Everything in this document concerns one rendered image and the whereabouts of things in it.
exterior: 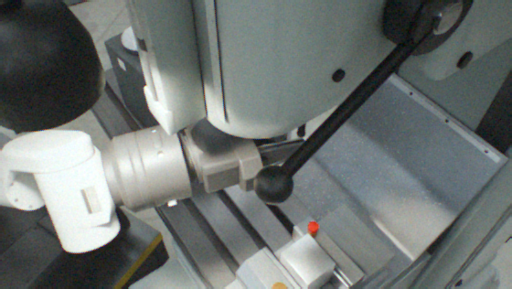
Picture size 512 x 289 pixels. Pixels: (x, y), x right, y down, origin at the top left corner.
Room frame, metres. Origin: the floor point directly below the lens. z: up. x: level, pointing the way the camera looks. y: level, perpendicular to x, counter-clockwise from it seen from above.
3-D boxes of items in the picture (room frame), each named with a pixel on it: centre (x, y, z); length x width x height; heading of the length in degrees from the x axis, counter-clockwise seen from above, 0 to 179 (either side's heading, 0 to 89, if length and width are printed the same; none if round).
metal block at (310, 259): (0.26, -0.07, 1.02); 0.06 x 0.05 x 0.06; 37
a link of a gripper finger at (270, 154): (0.31, -0.03, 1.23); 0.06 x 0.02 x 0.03; 110
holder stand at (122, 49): (0.65, 0.19, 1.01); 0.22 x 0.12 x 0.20; 44
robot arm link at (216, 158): (0.31, 0.07, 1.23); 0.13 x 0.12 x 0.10; 20
